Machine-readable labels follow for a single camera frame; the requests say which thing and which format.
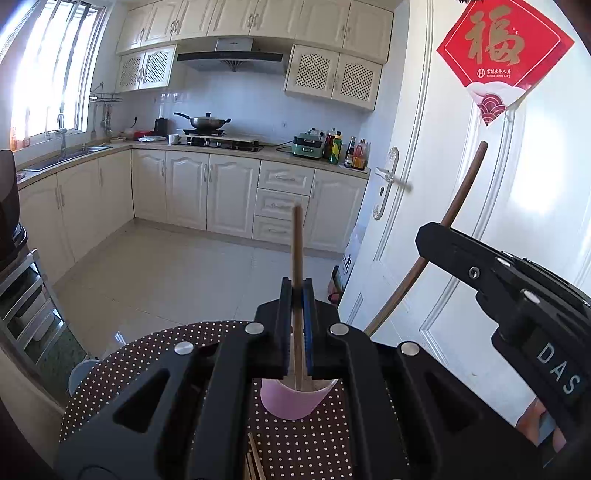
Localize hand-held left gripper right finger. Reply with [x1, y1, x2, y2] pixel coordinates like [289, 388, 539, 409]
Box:
[302, 278, 541, 480]

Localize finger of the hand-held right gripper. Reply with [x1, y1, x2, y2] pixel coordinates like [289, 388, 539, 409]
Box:
[414, 222, 591, 334]

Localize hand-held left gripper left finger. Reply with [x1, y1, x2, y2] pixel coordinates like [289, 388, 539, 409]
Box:
[55, 277, 296, 480]

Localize pink cup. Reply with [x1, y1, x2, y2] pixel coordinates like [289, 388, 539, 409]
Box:
[260, 376, 340, 421]

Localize hanging kitchen utensils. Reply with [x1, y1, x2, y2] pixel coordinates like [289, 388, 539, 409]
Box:
[90, 104, 114, 139]

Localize person's right hand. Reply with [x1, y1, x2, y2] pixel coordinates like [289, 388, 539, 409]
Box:
[516, 398, 568, 455]

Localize white cardboard box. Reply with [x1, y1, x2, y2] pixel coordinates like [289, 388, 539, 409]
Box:
[338, 225, 366, 303]

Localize white door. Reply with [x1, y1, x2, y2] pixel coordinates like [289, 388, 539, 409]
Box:
[337, 0, 591, 444]

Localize green cooking appliance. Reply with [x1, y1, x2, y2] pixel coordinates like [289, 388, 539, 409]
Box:
[292, 131, 325, 160]

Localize bundle of wooden chopsticks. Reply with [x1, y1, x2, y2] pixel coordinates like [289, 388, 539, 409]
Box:
[17, 148, 370, 287]

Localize gas stove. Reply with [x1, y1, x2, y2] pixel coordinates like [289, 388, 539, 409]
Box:
[178, 133, 264, 152]

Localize wide lattice door cabinet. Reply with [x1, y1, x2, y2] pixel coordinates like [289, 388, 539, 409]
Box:
[284, 44, 383, 110]

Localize steel wok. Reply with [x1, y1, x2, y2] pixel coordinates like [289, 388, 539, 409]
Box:
[174, 112, 232, 131]

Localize light blue stool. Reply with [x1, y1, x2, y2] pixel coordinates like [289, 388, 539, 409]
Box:
[68, 359, 100, 398]

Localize metal shelf rack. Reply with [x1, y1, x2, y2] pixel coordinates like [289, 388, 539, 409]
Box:
[0, 249, 70, 361]

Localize range hood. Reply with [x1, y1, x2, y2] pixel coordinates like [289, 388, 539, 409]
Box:
[176, 38, 284, 77]

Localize steel sink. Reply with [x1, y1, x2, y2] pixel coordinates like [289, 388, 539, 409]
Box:
[23, 145, 114, 172]

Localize small lattice door cabinet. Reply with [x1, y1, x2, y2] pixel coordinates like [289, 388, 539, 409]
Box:
[115, 45, 177, 93]

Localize dark brown appliance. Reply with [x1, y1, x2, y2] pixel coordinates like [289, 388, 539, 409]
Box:
[0, 150, 28, 273]

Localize kitchen window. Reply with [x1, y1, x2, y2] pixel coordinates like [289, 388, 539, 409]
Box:
[0, 0, 109, 151]

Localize silver door handle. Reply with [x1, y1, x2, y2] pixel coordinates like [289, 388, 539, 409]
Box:
[372, 147, 414, 221]

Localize red wall poster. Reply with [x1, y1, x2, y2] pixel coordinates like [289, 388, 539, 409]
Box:
[436, 7, 575, 126]

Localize wire wall rack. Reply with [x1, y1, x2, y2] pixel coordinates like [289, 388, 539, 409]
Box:
[89, 82, 123, 104]

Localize cream upper wall cabinets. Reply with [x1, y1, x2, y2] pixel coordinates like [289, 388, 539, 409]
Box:
[115, 0, 394, 63]

